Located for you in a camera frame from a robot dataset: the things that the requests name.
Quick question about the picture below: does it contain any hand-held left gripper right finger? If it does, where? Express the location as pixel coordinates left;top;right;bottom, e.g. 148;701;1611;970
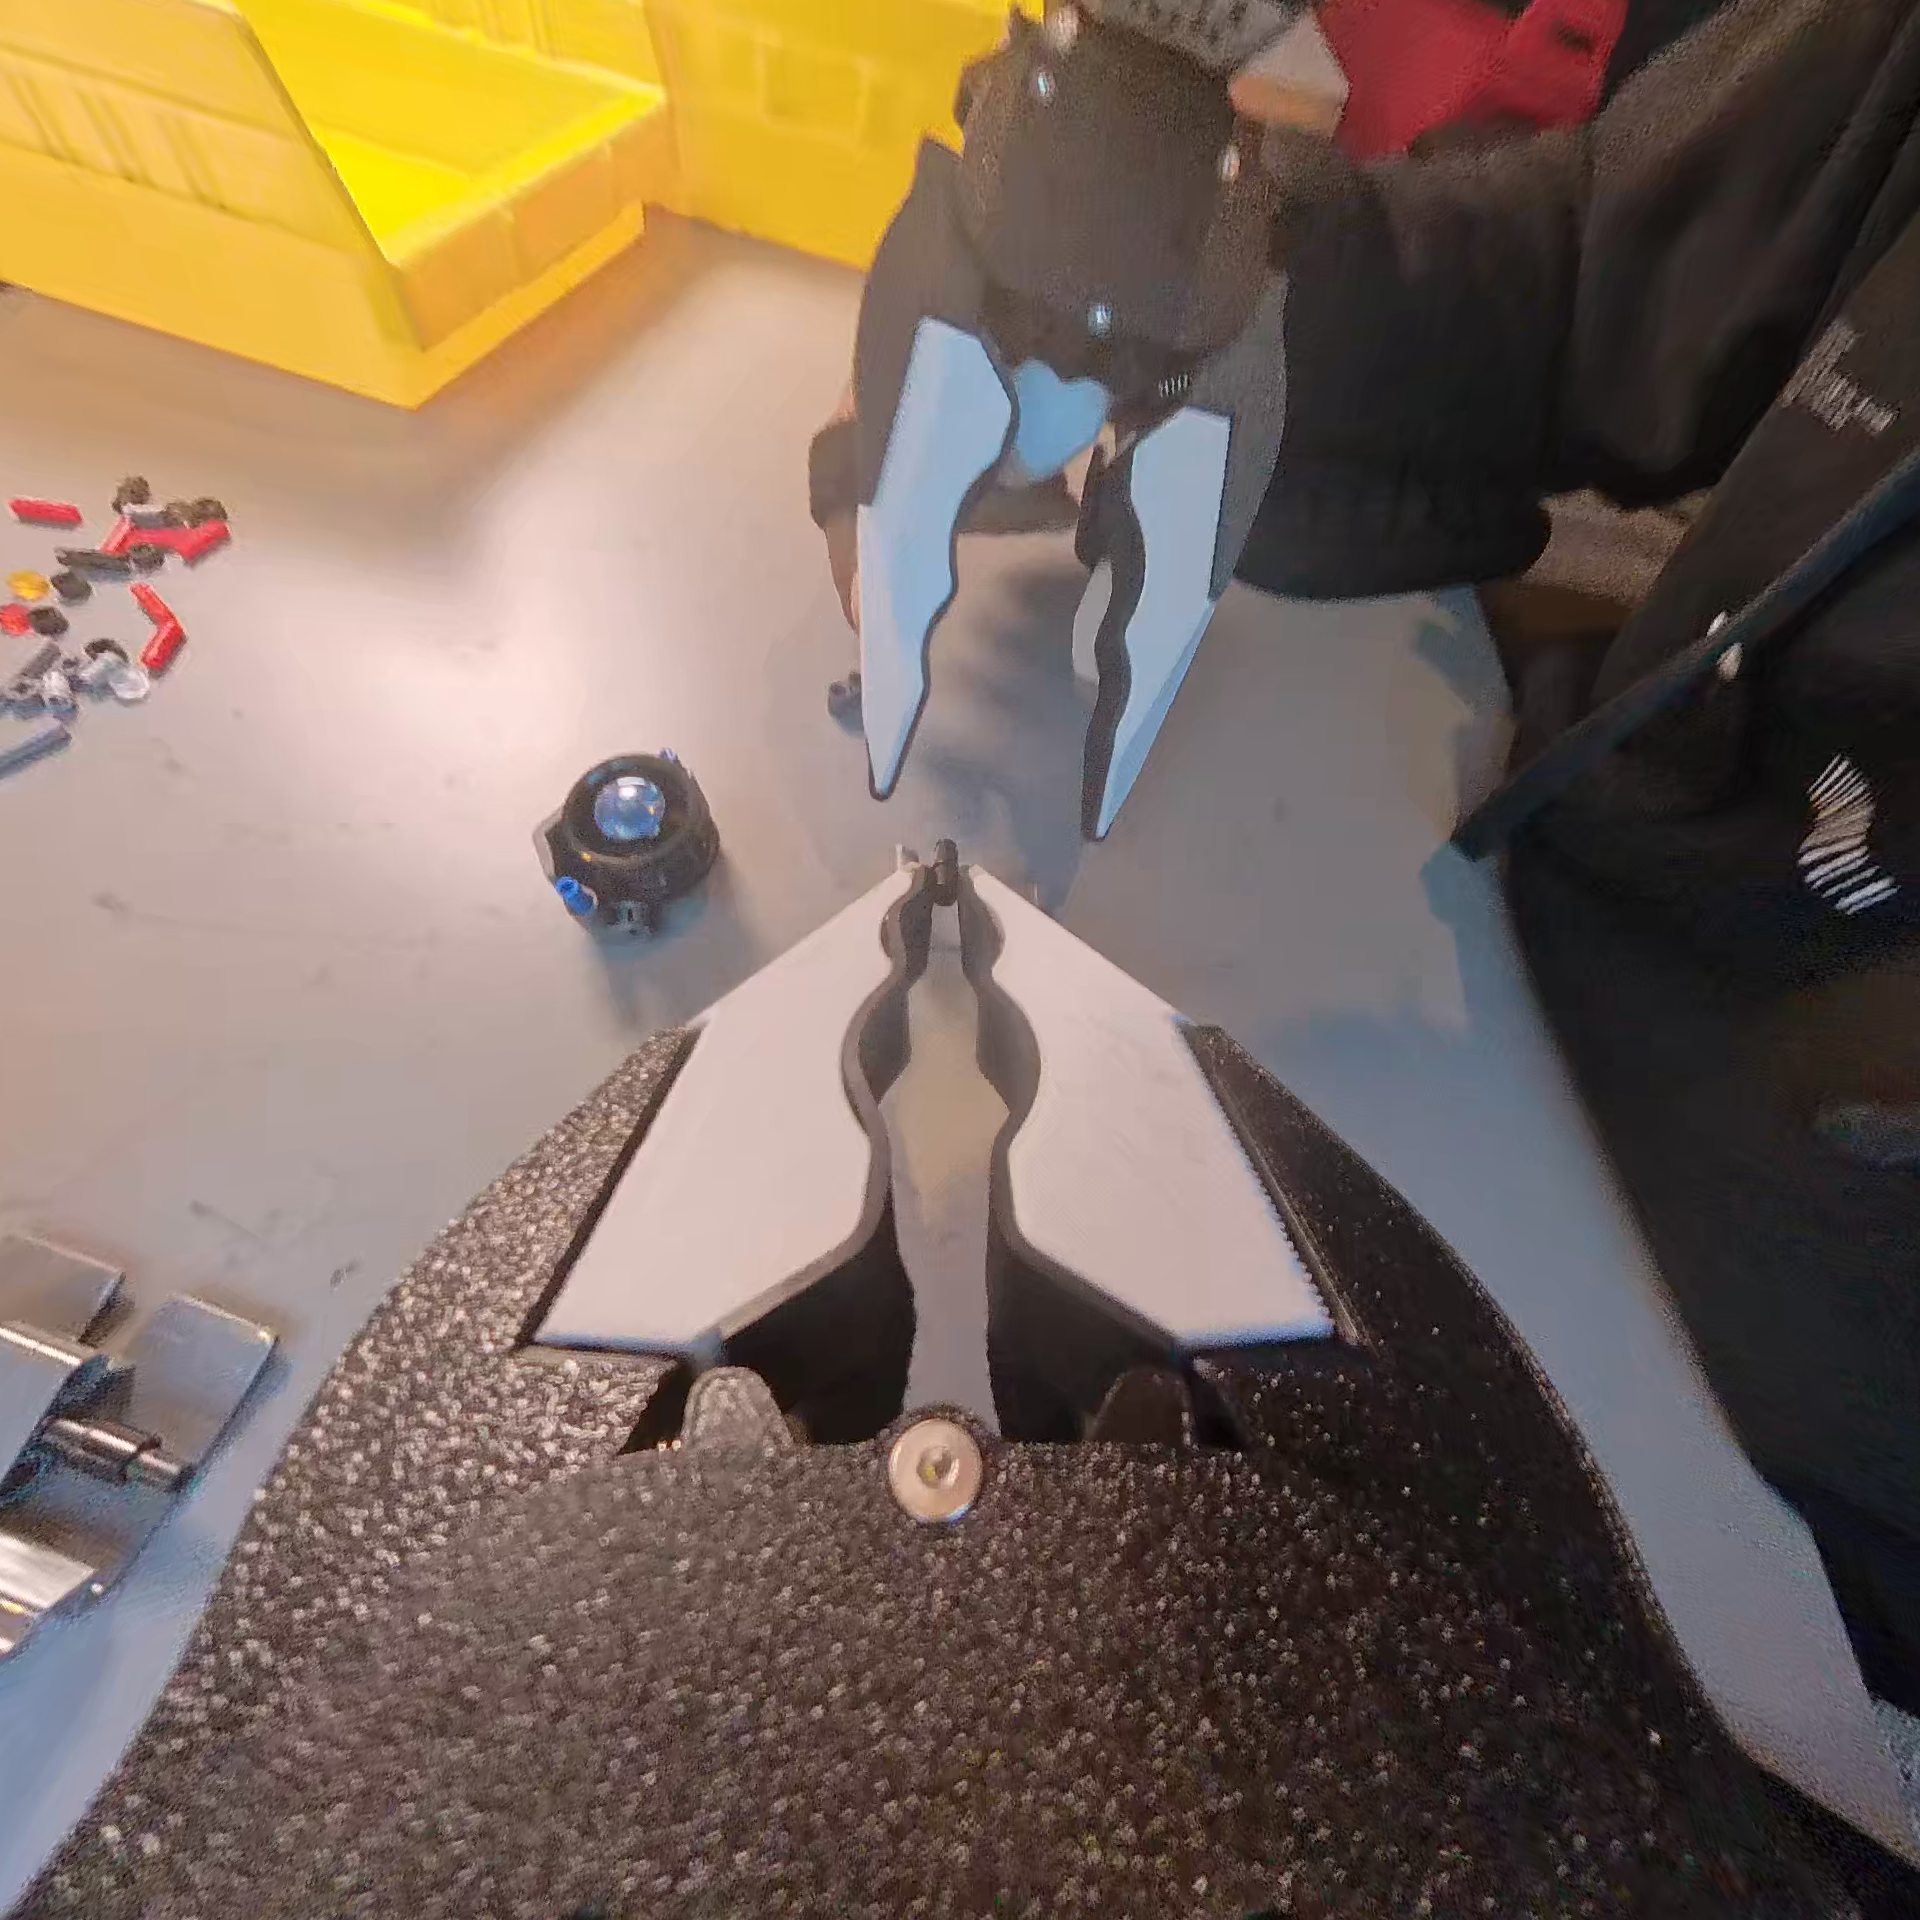
946;861;1339;1442

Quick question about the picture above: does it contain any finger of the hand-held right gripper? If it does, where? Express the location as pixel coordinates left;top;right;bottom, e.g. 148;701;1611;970
856;314;1020;802
1078;407;1239;844

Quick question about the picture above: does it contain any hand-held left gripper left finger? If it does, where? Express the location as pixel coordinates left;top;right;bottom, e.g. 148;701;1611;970
533;868;941;1442

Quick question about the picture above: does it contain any yellow storage bin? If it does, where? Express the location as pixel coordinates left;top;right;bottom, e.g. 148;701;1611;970
0;0;673;410
644;0;1037;274

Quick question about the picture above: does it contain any black toy lens assembly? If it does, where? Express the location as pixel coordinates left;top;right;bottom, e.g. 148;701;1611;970
533;750;722;941

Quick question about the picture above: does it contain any grey toy brick assembly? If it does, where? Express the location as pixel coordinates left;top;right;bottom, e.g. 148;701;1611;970
0;1231;278;1660

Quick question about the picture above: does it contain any person's black hoodie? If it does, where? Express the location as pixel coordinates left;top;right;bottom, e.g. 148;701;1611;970
1455;0;1920;1712

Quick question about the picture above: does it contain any pile of small toy parts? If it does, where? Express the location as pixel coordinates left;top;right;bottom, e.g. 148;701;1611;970
0;477;236;775

